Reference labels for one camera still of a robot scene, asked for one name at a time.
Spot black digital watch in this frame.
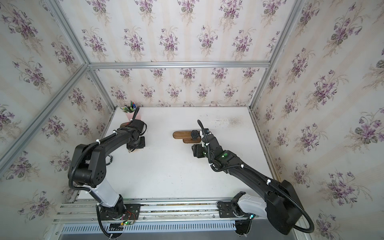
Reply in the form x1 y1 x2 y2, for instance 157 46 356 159
191 130 201 140

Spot brown wooden watch stand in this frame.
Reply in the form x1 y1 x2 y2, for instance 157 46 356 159
173 131 202 144

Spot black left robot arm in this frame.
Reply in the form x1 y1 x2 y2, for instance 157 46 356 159
68 107 147 216

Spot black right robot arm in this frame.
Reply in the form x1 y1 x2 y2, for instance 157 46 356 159
192 120 315 235

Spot thin black band watch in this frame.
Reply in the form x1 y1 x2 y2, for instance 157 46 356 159
106 155 113 166

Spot brown and white stapler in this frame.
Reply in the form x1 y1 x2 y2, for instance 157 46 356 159
120 122 131 128

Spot pink pen cup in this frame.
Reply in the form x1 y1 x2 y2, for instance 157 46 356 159
126 112 136 121

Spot pens in cup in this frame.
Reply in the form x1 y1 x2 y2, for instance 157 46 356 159
121 101 138 113

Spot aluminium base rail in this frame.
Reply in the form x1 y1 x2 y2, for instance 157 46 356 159
54 197 232 224

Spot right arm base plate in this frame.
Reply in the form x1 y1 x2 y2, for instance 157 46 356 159
217 201 260 219

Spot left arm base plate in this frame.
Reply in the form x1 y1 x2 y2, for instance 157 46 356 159
98 204 141 221

